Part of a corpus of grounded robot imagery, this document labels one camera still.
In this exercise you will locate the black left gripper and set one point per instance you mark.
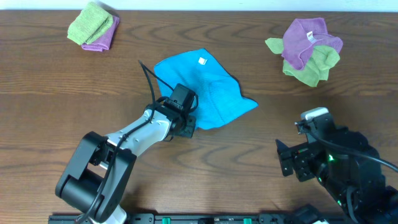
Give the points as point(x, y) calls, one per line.
point(189, 133)

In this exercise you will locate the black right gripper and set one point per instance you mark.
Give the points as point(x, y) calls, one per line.
point(299, 155)

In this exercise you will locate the blue microfiber cloth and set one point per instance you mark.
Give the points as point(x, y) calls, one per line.
point(219, 95)

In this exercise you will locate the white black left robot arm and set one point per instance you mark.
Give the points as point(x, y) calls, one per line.
point(96, 176)

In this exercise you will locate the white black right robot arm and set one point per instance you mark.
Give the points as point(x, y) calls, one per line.
point(346, 165)

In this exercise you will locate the crumpled green cloth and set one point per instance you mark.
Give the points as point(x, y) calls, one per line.
point(317, 68)

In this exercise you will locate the folded purple cloth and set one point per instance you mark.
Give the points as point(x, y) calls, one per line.
point(103, 42)

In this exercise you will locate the crumpled purple cloth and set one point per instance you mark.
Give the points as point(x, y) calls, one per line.
point(301, 37)

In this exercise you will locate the folded green cloth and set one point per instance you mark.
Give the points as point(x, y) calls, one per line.
point(92, 22)

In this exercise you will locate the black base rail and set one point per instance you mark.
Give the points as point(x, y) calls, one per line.
point(147, 218)

